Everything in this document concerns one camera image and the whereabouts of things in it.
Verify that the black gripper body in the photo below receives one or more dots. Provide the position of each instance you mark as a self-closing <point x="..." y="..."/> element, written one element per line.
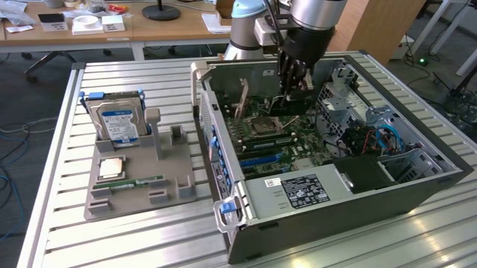
<point x="307" y="44"/>

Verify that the green graphics card black heatsink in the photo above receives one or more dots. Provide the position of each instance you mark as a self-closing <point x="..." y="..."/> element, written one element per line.
<point x="289" y="110"/>

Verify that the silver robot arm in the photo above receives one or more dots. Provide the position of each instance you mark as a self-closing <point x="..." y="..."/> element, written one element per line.
<point x="242" y="33"/>

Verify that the metal socket cover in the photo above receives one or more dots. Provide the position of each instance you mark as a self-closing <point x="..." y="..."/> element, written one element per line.
<point x="290" y="119"/>

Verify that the metal disk bay cage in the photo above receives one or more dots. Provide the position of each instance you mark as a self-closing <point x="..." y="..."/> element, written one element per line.
<point x="335" y="111"/>

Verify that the CPU socket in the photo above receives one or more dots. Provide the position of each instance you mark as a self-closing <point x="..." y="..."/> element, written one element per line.
<point x="262" y="127"/>

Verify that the black RAM stick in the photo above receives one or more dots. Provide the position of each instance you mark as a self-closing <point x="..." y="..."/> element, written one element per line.
<point x="267" y="143"/>

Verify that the black power connector cluster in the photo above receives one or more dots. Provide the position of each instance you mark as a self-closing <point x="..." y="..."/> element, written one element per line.
<point x="354" y="139"/>

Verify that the white paper stack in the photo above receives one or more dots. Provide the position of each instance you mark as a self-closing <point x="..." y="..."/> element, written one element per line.
<point x="214" y="25"/>

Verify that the white power box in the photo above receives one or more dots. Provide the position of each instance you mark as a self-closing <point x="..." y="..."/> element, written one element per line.
<point x="406" y="47"/>

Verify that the blue card retention clip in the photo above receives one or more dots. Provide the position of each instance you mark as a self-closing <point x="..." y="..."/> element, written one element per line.
<point x="226" y="177"/>
<point x="223" y="165"/>
<point x="214" y="141"/>
<point x="219" y="154"/>
<point x="212" y="130"/>

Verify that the silver chipset heatsink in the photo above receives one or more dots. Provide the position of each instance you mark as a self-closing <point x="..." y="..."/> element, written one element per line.
<point x="303" y="164"/>

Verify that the wooden desk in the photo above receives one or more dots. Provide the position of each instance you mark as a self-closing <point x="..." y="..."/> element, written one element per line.
<point x="37" y="37"/>
<point x="167" y="30"/>

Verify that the black round lamp base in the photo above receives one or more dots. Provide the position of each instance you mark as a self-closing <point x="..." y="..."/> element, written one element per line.
<point x="160" y="14"/>

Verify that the grey power supply unit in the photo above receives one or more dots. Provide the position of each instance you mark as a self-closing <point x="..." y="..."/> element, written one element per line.
<point x="267" y="201"/>

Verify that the blue case latch tab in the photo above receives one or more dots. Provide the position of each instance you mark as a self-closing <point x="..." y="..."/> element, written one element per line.
<point x="227" y="208"/>

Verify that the hard disk blue carrier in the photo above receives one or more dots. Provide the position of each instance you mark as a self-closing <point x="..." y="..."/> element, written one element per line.
<point x="115" y="123"/>

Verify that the plain white box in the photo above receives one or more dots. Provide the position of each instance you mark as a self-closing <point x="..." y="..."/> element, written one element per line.
<point x="114" y="23"/>

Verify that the grey parts rack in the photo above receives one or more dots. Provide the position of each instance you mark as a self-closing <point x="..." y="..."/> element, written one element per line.
<point x="142" y="178"/>

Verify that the red packet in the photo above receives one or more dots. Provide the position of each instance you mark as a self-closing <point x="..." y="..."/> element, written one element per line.
<point x="115" y="9"/>

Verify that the dark grey PC case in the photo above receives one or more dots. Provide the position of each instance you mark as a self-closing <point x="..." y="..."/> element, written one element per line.
<point x="335" y="229"/>

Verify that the flat white box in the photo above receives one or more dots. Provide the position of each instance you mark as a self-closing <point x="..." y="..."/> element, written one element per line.
<point x="87" y="32"/>

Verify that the green RAM stick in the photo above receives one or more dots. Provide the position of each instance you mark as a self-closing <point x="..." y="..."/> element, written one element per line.
<point x="126" y="182"/>

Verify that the silver CPU chip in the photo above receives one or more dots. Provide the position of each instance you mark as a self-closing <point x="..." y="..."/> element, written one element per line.
<point x="111" y="167"/>

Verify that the white tape roll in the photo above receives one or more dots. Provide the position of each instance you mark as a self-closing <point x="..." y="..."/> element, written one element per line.
<point x="76" y="23"/>

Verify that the white box black top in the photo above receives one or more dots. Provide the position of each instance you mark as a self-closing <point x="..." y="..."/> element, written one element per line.
<point x="53" y="26"/>

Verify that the grey cup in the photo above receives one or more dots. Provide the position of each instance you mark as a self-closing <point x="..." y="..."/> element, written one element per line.
<point x="53" y="3"/>

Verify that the white paper label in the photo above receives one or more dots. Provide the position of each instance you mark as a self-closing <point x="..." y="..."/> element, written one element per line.
<point x="19" y="28"/>

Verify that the clear plastic bag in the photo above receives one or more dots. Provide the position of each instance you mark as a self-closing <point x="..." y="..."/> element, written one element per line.
<point x="15" y="14"/>

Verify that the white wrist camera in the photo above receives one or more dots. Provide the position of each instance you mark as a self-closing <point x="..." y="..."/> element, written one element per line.
<point x="262" y="33"/>

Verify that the white table frame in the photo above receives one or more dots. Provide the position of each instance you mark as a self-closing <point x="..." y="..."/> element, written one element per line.
<point x="429" y="24"/>

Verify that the metal drive bracket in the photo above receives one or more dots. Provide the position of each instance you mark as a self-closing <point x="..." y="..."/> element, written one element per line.
<point x="409" y="164"/>

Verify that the black caster leg frame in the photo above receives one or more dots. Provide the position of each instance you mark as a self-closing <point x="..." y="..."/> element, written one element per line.
<point x="49" y="61"/>

